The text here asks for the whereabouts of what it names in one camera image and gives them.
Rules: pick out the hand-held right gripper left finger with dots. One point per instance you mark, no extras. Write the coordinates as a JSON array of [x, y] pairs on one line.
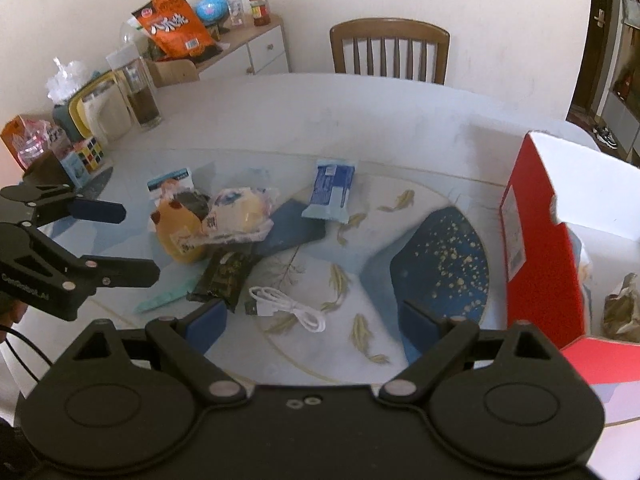
[[207, 325]]

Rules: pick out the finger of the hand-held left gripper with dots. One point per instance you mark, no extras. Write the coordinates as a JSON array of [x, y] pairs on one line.
[[127, 272], [97, 211]]

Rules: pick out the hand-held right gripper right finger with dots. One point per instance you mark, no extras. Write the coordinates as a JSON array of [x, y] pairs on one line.
[[420, 332]]

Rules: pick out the red cardboard box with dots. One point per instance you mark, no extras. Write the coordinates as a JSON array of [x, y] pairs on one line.
[[540, 260]]

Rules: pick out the blue snack packet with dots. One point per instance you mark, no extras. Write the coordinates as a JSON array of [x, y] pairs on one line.
[[330, 185]]

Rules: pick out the white marble desktop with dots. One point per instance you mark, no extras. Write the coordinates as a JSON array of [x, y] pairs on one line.
[[325, 115]]

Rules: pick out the teal packet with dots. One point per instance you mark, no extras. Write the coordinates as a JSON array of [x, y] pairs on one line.
[[160, 300]]

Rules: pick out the light blue small box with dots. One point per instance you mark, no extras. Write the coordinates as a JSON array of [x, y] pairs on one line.
[[75, 170]]

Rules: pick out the dark green packet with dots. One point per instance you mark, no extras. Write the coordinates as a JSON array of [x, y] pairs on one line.
[[225, 275]]

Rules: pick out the colourful puzzle cube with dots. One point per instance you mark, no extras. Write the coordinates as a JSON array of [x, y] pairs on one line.
[[90, 155]]

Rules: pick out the orange yellow packet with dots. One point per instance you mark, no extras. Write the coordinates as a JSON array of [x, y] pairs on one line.
[[175, 235]]

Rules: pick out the dark brown box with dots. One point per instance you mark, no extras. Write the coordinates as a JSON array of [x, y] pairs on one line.
[[45, 167]]

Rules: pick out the white blue label packet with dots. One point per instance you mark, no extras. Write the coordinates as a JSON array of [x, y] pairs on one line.
[[170, 182]]

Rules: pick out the pink packet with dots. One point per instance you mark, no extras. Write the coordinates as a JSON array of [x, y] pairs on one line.
[[40, 142]]

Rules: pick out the teal box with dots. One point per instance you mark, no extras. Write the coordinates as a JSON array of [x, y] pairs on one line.
[[62, 120]]

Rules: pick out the yellow tray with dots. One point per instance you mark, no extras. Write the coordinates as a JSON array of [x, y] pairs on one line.
[[75, 105]]

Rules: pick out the orange box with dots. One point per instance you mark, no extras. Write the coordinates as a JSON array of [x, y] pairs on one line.
[[12, 135]]

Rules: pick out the clear wrapped bread packet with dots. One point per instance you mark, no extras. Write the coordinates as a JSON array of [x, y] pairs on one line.
[[240, 215]]

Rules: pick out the tall glass jar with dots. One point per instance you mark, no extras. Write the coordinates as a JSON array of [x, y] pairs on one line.
[[142, 105]]

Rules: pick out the dark blue pouch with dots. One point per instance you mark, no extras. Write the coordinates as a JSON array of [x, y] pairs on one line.
[[295, 235]]

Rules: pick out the white plastic bag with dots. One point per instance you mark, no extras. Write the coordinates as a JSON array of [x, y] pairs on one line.
[[67, 80]]

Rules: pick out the dark bag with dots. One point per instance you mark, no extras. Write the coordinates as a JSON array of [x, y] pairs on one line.
[[207, 50]]

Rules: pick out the orange snack bag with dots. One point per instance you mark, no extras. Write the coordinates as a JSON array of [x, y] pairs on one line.
[[175, 25]]

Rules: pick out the brown crumpled bag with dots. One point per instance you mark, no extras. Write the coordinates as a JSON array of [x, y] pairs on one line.
[[622, 310]]

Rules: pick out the white drawer cabinet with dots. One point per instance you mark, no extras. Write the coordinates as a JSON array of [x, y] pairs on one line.
[[265, 50]]

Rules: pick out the blue globe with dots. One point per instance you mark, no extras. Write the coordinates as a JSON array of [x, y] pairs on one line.
[[212, 7]]

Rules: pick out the small clear display box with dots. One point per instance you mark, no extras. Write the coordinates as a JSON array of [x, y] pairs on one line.
[[237, 15]]

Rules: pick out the red lid sauce jar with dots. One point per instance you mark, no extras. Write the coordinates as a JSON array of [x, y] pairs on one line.
[[260, 12]]

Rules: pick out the pair of shoes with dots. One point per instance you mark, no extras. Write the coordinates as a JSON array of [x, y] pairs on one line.
[[606, 137]]

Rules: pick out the brown wooden chair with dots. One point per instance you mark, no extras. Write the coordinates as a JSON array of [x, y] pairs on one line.
[[390, 30]]

